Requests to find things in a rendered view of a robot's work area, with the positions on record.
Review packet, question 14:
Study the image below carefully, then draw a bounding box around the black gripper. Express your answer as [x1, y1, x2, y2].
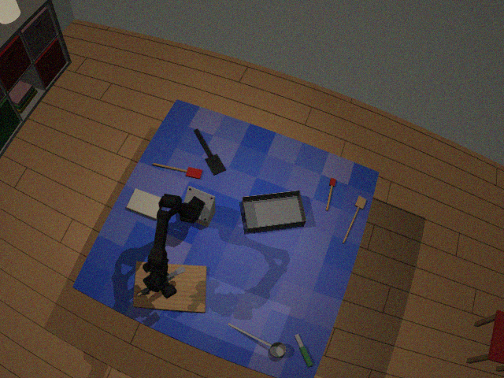
[143, 262, 176, 298]

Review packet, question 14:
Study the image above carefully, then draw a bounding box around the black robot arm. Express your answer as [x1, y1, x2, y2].
[143, 194, 205, 292]

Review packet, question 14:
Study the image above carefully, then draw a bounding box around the brown wooden board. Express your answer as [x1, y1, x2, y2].
[133, 261, 207, 313]

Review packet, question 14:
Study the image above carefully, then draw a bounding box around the small dark pan with long handle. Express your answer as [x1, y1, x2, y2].
[228, 323, 286, 358]

